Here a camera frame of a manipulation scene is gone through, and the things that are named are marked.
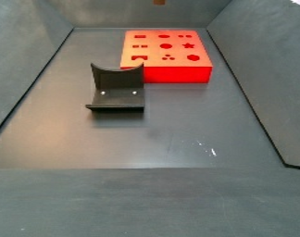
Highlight black curved holder stand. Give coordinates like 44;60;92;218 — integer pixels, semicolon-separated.
85;64;144;111

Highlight red shape sorter block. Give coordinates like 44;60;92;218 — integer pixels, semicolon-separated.
120;30;212;83

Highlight brown object at top wall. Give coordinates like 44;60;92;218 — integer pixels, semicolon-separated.
152;0;165;6

